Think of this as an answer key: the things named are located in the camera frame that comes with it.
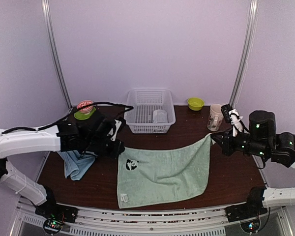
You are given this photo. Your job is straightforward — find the aluminium frame post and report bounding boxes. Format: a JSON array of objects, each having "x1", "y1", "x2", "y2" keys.
[
  {"x1": 229, "y1": 0, "x2": 259, "y2": 107},
  {"x1": 41, "y1": 0, "x2": 72, "y2": 109}
]

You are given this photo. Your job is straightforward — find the lime green bowl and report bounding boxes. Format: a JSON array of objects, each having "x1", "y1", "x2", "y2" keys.
[{"x1": 187, "y1": 97, "x2": 205, "y2": 111}]

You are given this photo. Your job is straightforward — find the red patterned bowl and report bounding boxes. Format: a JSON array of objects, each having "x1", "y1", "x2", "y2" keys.
[{"x1": 77, "y1": 100, "x2": 94, "y2": 115}]

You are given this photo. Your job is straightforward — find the green panda towel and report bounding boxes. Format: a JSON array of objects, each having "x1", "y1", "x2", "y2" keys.
[{"x1": 117, "y1": 134, "x2": 215, "y2": 208}]

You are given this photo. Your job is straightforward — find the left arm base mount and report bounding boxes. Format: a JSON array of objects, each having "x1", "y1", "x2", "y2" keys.
[{"x1": 35, "y1": 205, "x2": 78, "y2": 235}]

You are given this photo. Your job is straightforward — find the rolled grey towel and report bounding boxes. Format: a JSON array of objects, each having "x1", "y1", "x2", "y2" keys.
[{"x1": 152, "y1": 109, "x2": 168, "y2": 123}]

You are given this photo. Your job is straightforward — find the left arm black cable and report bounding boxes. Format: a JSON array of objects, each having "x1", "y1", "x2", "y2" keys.
[{"x1": 0, "y1": 100, "x2": 135, "y2": 135}]

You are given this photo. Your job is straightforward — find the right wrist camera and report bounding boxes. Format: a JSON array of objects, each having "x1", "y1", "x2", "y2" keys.
[{"x1": 221, "y1": 104, "x2": 244, "y2": 137}]

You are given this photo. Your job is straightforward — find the cream printed mug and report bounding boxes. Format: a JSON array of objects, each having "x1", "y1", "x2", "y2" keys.
[{"x1": 207, "y1": 104, "x2": 224, "y2": 132}]

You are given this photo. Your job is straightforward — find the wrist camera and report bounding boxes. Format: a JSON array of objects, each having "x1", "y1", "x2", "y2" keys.
[
  {"x1": 108, "y1": 119, "x2": 124, "y2": 142},
  {"x1": 221, "y1": 104, "x2": 244, "y2": 137}
]

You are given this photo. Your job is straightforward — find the light blue towel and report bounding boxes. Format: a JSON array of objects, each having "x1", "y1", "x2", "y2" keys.
[{"x1": 57, "y1": 150, "x2": 97, "y2": 181}]

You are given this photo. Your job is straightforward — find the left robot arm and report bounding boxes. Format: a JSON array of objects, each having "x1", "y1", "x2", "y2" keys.
[{"x1": 0, "y1": 115, "x2": 125, "y2": 218}]

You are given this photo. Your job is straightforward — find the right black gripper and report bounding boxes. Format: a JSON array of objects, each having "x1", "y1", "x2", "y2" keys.
[{"x1": 211, "y1": 127, "x2": 269, "y2": 158}]

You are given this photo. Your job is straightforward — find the green plate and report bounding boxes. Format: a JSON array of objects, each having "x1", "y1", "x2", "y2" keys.
[{"x1": 74, "y1": 108, "x2": 96, "y2": 120}]

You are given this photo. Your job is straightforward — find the front aluminium rail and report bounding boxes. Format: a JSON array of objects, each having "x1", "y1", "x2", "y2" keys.
[{"x1": 14, "y1": 205, "x2": 295, "y2": 236}]

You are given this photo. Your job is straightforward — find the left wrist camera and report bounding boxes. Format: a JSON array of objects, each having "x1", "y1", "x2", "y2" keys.
[{"x1": 108, "y1": 119, "x2": 124, "y2": 142}]

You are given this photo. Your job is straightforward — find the white plastic basket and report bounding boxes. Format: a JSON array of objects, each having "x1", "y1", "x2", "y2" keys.
[{"x1": 124, "y1": 88, "x2": 176, "y2": 134}]

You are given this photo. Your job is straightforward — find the right aluminium frame post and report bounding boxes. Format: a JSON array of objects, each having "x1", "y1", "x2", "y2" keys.
[{"x1": 229, "y1": 0, "x2": 259, "y2": 107}]

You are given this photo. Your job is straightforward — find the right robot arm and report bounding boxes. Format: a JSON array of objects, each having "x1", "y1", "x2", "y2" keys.
[{"x1": 211, "y1": 110, "x2": 295, "y2": 217}]

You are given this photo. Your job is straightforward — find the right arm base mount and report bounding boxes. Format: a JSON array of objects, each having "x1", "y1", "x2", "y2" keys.
[{"x1": 225, "y1": 203, "x2": 271, "y2": 235}]

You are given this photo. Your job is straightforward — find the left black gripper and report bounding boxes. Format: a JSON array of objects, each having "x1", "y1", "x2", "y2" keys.
[{"x1": 85, "y1": 137, "x2": 124, "y2": 160}]

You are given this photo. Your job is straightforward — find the left aluminium frame post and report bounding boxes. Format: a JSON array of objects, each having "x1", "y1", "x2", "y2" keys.
[{"x1": 41, "y1": 0, "x2": 72, "y2": 109}]

